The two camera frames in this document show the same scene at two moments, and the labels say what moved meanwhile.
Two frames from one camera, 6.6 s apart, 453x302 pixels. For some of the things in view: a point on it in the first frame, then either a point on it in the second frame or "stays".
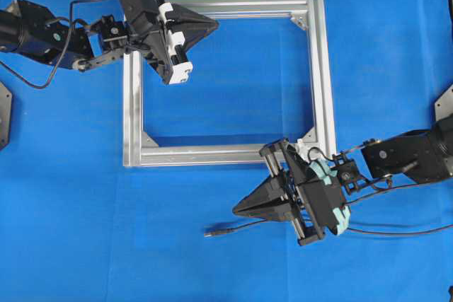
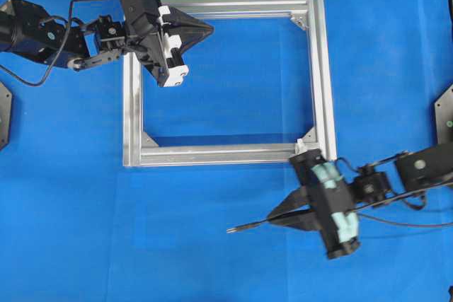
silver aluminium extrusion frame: x=321 y=138 stays
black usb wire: x=357 y=202 -> x=236 y=228
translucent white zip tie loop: x=301 y=146 stays
